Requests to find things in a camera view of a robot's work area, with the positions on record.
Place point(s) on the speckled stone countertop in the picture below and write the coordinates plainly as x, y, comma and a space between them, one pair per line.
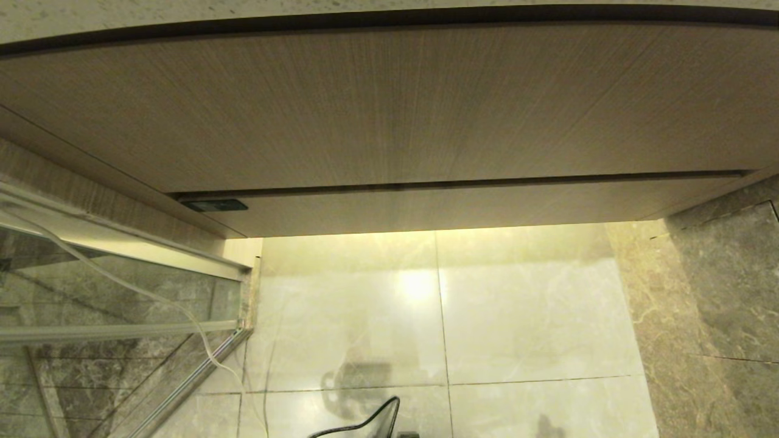
122, 15

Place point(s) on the light wooden vanity cabinet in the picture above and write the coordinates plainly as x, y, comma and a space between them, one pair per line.
365, 109

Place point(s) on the dark rectangular plate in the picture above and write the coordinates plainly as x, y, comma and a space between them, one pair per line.
213, 205

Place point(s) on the light wooden drawer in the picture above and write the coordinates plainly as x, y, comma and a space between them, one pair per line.
426, 210

